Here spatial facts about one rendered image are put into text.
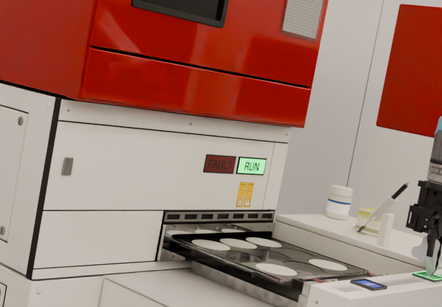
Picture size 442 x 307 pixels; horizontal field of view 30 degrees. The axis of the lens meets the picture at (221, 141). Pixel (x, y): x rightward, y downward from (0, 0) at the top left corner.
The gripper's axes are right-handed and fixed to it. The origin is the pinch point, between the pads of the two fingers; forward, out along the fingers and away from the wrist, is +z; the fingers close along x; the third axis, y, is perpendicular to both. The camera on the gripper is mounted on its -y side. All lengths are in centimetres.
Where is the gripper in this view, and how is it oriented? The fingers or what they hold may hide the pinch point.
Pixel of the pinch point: (433, 271)
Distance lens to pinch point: 196.0
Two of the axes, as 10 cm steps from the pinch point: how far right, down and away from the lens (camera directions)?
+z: -1.8, 9.8, 0.8
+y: -7.3, -1.8, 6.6
